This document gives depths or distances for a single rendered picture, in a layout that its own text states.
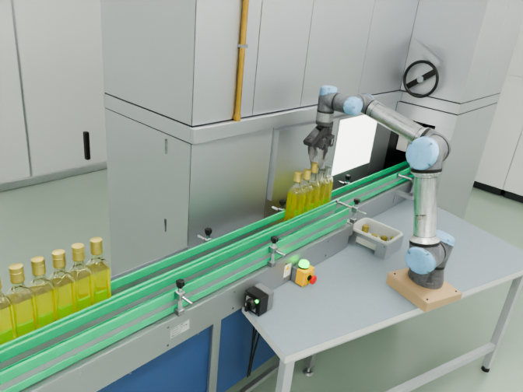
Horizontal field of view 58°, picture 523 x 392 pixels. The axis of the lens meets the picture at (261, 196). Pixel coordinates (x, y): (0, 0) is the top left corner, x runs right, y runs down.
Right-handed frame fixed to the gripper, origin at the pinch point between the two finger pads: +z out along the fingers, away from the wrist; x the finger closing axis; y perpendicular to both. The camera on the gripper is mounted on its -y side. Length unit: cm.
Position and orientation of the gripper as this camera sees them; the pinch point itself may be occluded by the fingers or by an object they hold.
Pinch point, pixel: (314, 165)
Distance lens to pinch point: 215.7
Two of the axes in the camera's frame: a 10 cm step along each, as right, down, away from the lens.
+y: 6.6, -2.5, 7.0
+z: -0.9, 9.1, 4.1
